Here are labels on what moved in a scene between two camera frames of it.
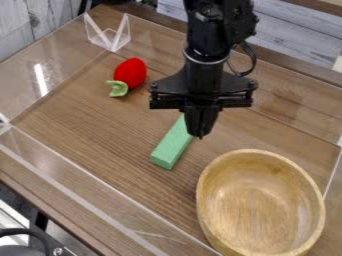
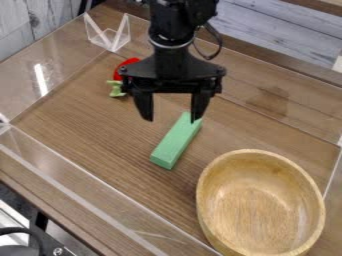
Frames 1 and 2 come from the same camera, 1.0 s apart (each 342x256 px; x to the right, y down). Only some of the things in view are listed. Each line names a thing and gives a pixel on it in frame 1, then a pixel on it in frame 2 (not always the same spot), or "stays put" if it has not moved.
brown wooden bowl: (259, 206) stays put
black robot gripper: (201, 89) to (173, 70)
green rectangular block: (174, 144) stays put
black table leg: (40, 223) stays put
